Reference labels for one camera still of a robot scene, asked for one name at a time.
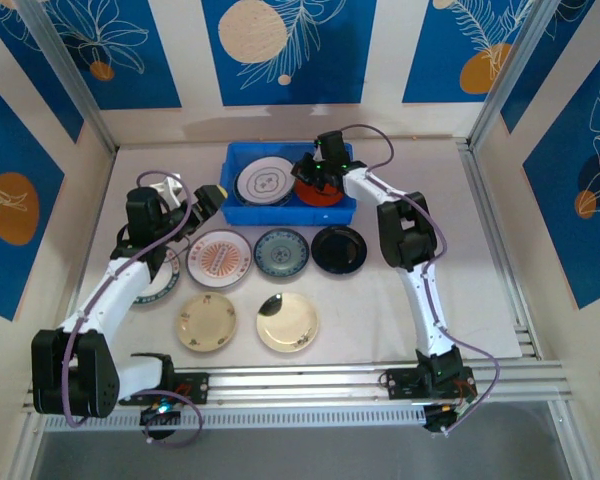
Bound aluminium frame post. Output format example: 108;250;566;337
15;0;119;154
467;0;556;149

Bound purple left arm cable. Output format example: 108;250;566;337
62;169;204;447

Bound orange sunburst print plate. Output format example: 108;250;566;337
186;228;254;291

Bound green rim lettered plate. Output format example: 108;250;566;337
129;244;182;309
232;169;294;208

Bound cream floral plate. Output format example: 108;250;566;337
174;292;240;353

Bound aluminium front rail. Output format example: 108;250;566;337
22;359;566;407

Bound blue white patterned plate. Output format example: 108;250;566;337
253;228;311;279

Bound plain cream plate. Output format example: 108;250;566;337
255;292;320;354

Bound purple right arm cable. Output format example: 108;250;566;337
342;123;505;437

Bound blue plastic bin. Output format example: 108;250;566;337
220;142;357;226

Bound glossy black plate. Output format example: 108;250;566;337
310;224;369;275

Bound grey slotted cable duct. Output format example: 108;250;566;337
43;403;431;432

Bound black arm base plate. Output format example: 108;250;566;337
385;367;476;401
172;372;211;404

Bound white plate green line motif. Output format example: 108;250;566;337
235;155;296;206

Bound aluminium side rail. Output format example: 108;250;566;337
7;147;117;480
454;139;546;361

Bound black controller board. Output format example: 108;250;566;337
139;403;182;427
422;403;476;436

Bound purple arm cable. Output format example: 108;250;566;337
62;169;204;447
342;123;505;437

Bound red plate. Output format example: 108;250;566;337
294;177;345;206

